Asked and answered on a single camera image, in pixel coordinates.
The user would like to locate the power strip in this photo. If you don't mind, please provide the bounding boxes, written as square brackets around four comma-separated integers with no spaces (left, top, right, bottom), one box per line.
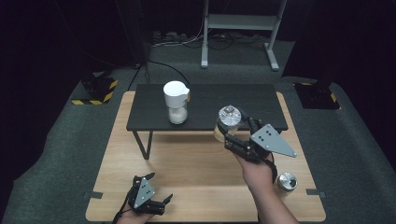
[151,30,189,45]

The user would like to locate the silver-lidded jar with brown powder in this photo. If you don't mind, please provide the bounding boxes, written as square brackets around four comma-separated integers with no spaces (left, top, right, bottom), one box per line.
[276,172,299,198]

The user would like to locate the person's left hand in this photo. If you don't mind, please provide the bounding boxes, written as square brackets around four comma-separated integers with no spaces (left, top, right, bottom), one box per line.
[116,206,157,224]

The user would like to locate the black shelf with metal legs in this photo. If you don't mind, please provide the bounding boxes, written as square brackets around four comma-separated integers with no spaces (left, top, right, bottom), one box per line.
[125,83,289,161]

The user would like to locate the white-lidded jar with white grains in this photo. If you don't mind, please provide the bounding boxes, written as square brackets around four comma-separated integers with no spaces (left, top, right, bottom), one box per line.
[163,80,191,125]

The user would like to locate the dark tape strip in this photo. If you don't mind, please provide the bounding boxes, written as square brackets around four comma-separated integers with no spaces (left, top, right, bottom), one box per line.
[83,190,104,200]
[305,188,327,199]

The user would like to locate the black gripper strap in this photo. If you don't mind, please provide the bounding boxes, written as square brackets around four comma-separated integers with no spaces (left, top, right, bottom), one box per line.
[268,153,279,185]
[112,189,135,224]

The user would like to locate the person's right hand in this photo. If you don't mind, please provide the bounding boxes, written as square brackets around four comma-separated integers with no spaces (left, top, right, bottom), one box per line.
[233,151,277,194]

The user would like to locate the white cable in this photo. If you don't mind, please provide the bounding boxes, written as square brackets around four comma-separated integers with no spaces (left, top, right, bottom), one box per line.
[151,12,207,49]

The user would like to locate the grey metal stand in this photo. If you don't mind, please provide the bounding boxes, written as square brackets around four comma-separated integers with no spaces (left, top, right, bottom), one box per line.
[200,0,288,72]

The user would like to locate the black floor cable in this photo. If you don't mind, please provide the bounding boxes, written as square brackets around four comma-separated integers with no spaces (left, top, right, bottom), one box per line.
[127,59,191,91]

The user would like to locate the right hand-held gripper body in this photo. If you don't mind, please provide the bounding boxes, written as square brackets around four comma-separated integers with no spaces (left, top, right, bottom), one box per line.
[229,123,298,163]

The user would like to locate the black and yellow striped base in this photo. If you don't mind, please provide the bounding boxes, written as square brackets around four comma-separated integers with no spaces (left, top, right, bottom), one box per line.
[70,73,120,106]
[292,78,342,110]

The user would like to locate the tangled black cables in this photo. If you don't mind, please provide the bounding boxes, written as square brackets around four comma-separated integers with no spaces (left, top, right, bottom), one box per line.
[207,31,269,51]

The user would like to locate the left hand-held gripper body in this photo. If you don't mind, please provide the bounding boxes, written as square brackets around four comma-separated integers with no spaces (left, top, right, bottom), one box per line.
[126,175,166,217]

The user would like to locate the glass jar with yellow grains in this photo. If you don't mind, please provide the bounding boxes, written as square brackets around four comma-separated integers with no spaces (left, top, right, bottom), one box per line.
[213,105,243,143]

